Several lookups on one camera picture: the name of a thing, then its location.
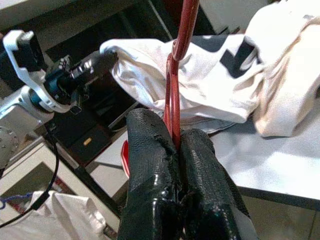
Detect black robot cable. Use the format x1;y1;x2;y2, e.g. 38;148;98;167
0;119;61;225

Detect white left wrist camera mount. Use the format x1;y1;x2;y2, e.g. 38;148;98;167
1;29;74;114

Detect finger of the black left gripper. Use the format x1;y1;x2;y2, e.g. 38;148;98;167
92;51;119;77

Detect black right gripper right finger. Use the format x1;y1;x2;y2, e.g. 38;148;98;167
179;128;260;240

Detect red garment with white trim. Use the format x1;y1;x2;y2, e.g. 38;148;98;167
120;139;131;177

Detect blue clothes hanger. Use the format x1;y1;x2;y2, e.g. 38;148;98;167
0;192;34;210

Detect white shirt with black print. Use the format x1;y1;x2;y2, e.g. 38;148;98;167
99;33;267;133

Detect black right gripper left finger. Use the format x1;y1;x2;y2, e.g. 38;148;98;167
117;108;185;240

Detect cream denim jeans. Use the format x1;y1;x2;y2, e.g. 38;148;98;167
243;0;320;138

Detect plain white t-shirt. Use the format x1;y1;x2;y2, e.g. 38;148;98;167
0;190;112;240

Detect thick red plastic hanger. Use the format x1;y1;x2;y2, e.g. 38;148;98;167
163;0;201;152

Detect metal clothes rack black legs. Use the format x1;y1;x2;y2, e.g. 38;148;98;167
56;147;125;221

